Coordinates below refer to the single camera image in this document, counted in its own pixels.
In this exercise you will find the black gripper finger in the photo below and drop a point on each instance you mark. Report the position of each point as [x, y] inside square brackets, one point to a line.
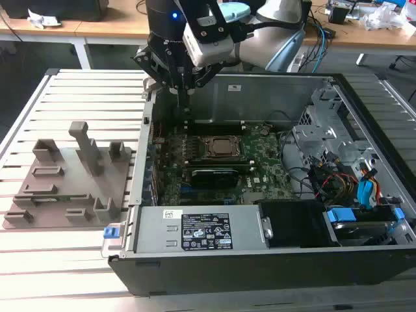
[152, 65]
[203, 78]

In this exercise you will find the green RAM stick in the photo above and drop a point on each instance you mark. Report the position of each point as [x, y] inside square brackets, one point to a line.
[58, 199]

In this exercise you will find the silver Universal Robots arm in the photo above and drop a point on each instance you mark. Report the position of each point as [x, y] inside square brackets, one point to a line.
[260, 42]

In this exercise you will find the black RAM slot bank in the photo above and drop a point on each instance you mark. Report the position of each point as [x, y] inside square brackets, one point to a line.
[217, 127]
[221, 163]

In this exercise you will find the wooden desk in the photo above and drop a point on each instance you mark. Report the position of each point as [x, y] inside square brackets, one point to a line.
[113, 27]

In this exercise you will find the silver CPU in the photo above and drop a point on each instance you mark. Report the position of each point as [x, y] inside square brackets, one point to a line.
[223, 147]

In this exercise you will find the white power strip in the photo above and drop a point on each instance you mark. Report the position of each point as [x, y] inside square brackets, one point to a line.
[296, 61]

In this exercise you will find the black graphics card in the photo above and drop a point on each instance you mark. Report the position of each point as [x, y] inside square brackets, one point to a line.
[213, 178]

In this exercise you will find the green motherboard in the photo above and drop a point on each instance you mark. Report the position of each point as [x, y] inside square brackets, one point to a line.
[263, 162]

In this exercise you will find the white crumpled paper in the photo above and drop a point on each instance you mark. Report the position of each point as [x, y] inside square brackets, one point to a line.
[40, 19]

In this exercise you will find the silver drive cage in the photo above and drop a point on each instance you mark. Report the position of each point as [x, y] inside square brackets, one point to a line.
[312, 133]

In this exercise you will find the black speaker box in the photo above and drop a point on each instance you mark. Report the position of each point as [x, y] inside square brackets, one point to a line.
[307, 13]

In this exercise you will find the grey parts rack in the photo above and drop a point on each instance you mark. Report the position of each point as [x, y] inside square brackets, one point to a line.
[78, 182]

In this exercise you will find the small black device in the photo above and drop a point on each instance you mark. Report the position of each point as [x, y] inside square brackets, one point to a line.
[339, 13]

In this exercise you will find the silver power supply unit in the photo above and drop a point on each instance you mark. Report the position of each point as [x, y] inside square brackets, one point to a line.
[156, 230]

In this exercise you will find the black plastic shroud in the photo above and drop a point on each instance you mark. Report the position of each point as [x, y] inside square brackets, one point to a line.
[292, 224]

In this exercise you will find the blue case latch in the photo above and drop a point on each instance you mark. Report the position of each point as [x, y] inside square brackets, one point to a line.
[110, 233]

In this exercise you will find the crumpled clear plastic bag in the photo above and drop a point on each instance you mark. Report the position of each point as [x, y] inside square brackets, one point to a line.
[380, 16]

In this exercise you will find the hard disk in blue carrier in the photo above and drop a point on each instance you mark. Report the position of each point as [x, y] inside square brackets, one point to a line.
[341, 217]

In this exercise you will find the black open PC case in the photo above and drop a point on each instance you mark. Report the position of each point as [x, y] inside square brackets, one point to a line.
[260, 273]

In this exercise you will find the red and white box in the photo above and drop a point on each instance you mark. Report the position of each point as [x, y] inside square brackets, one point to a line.
[409, 16]

